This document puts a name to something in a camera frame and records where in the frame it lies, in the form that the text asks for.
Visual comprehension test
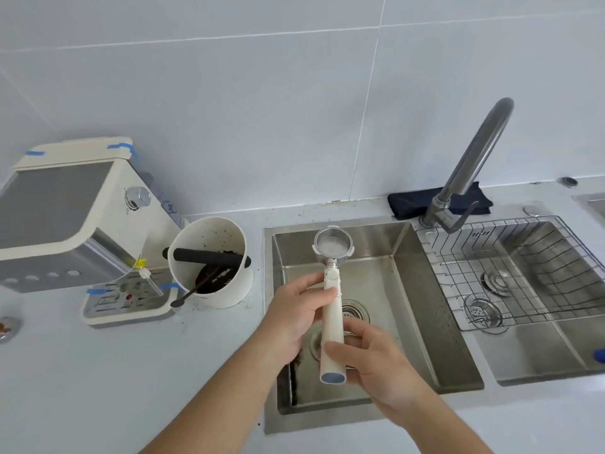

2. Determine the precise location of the person's right hand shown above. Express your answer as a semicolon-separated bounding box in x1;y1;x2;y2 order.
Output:
323;320;436;429

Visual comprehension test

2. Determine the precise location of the person's left hand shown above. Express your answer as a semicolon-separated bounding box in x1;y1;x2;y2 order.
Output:
250;272;328;380

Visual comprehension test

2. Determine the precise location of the cream handled portafilter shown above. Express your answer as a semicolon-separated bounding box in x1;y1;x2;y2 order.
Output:
313;226;356;385

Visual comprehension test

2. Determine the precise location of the person's right forearm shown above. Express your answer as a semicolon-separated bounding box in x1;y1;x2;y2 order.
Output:
403;396;498;454

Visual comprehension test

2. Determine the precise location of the person's left forearm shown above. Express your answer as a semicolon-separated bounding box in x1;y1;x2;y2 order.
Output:
139;360;287;454

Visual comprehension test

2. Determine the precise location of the large metal sink drain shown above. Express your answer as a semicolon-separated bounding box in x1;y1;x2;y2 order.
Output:
309;300;370;363

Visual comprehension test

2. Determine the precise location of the white knock box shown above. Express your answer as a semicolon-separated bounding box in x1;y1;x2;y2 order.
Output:
162;216;254;310

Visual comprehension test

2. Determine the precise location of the stainless steel double sink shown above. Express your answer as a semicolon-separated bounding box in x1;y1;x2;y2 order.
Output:
263;201;605;435

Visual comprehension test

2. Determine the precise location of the dark folded cloth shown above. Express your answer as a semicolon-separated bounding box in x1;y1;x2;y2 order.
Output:
388;182;493;221

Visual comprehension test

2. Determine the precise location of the metal sink strainer basket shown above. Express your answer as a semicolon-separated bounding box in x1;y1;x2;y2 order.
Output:
463;294;504;329

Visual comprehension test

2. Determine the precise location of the stainless steel faucet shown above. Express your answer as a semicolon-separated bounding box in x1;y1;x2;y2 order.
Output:
420;97;515;234

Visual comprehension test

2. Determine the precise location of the cream espresso machine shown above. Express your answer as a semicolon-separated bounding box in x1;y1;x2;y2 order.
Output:
0;136;185;329

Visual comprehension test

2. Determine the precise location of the round metal dish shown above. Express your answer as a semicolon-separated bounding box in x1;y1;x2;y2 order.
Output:
0;317;23;345

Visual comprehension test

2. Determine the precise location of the black long handled spoon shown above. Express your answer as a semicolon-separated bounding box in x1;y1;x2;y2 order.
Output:
170;265;237;309

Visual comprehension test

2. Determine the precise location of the wire dish rack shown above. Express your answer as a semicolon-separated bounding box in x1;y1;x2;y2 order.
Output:
422;216;605;332

